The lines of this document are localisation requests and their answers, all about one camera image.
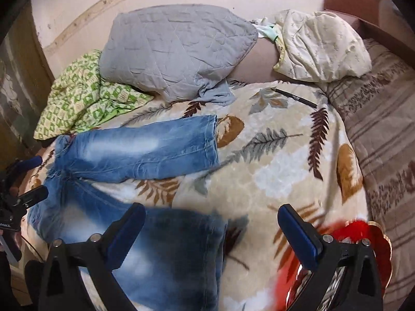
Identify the brown wooden wardrobe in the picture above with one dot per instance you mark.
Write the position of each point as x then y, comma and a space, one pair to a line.
26, 81

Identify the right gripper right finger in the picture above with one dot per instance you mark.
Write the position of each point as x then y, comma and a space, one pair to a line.
322, 255

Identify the green patterned quilt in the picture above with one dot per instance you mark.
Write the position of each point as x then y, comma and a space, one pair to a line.
81, 99

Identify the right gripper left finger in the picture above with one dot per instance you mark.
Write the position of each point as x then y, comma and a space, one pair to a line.
62, 287

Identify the beige leaf-pattern blanket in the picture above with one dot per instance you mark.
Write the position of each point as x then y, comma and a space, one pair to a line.
274, 151

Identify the grey quilted pillow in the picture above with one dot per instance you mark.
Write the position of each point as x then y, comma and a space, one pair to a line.
181, 51

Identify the blue denim jeans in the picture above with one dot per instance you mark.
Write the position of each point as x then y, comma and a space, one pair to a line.
176, 261

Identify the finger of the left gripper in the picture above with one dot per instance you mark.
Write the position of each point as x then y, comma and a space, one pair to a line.
33, 197
22, 166

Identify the cream patterned pillow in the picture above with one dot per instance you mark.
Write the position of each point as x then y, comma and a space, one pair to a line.
319, 47

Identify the black pen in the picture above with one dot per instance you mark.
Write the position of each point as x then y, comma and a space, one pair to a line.
296, 98

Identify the light green cloth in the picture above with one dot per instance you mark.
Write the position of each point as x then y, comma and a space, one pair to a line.
265, 29

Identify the brown wooden headboard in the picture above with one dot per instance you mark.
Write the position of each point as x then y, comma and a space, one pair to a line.
377, 20

